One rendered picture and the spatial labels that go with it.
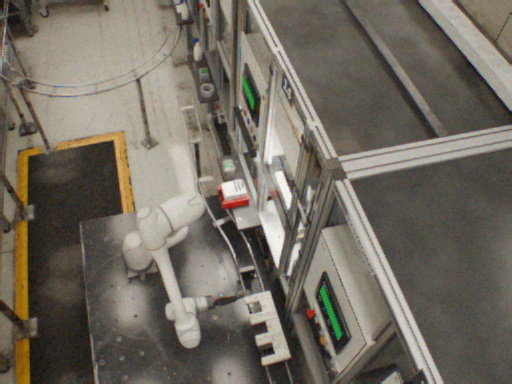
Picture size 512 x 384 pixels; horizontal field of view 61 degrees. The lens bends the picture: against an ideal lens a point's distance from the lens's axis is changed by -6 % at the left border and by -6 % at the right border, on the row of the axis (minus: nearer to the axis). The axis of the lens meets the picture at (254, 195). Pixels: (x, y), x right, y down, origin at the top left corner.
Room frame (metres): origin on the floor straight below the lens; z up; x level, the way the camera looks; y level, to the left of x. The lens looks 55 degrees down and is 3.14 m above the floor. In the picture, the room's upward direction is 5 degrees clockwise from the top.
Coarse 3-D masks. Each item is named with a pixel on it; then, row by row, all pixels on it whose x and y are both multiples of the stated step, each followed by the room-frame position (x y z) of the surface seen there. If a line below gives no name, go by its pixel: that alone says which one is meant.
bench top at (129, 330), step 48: (96, 240) 1.31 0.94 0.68; (192, 240) 1.37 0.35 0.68; (240, 240) 1.40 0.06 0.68; (96, 288) 1.00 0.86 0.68; (144, 288) 1.03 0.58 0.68; (192, 288) 1.05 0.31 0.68; (240, 288) 1.08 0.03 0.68; (96, 336) 0.72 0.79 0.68; (144, 336) 0.75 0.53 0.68; (240, 336) 0.80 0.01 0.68; (288, 336) 0.82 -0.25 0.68
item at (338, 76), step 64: (256, 0) 1.83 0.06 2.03; (320, 0) 1.91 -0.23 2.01; (384, 0) 1.97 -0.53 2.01; (448, 0) 1.90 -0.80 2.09; (320, 64) 1.44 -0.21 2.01; (384, 64) 1.49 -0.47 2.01; (448, 64) 1.53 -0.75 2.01; (320, 128) 1.08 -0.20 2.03; (384, 128) 1.13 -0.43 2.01; (448, 128) 1.16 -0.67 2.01; (320, 192) 0.93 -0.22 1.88
